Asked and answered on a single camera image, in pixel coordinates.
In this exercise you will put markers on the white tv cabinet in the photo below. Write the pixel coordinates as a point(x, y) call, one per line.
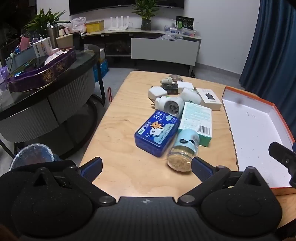
point(151, 45)

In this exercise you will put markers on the blue floss pick tin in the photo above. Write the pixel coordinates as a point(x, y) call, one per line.
point(155, 135)

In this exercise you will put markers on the wall television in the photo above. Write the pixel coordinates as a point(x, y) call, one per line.
point(76, 6)

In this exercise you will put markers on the black green box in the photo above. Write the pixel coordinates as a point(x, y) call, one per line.
point(184, 22)

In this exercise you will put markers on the potted green plant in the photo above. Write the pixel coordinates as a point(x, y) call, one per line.
point(146, 9)

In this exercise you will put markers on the orange white cardboard tray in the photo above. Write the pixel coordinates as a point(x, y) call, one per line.
point(255, 123)

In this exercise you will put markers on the white charger retail box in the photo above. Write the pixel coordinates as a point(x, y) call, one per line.
point(209, 99)

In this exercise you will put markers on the yellow box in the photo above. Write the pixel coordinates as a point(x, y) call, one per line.
point(94, 26)

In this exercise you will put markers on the white square power adapter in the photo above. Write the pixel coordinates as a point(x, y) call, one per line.
point(156, 92)

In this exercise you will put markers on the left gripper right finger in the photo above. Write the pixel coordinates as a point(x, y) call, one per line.
point(201, 169)

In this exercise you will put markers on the white flat-pin charger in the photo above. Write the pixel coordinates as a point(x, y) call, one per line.
point(181, 85)

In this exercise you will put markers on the white router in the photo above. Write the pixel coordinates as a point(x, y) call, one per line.
point(118, 24)

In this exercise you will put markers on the side table plant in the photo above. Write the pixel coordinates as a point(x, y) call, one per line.
point(39, 24)

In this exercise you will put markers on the adhesive bandages box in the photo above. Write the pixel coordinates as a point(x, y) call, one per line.
point(199, 119)

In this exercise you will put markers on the clear bottle white cap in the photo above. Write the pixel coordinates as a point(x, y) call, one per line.
point(172, 79)

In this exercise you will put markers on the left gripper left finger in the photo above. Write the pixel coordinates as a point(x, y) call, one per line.
point(92, 169)

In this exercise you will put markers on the purple gift box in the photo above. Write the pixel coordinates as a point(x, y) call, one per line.
point(42, 76)

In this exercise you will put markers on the steel tumbler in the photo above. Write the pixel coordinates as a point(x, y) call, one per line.
point(53, 32)

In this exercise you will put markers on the blue plastic bag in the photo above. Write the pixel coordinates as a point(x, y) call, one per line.
point(103, 69)

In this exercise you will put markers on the dark blue curtain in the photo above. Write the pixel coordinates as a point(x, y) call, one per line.
point(269, 71)

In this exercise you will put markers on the toothpick jar light blue lid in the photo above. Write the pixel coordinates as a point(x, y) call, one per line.
point(184, 149)

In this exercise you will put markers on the white mosquito repellent plug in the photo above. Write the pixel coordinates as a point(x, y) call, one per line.
point(172, 105)

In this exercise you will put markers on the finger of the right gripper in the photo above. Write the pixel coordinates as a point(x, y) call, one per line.
point(283, 155)

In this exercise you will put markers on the white plastic bag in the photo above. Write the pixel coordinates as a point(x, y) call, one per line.
point(77, 25)

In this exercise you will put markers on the round black side table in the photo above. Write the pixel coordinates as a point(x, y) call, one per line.
point(63, 114)

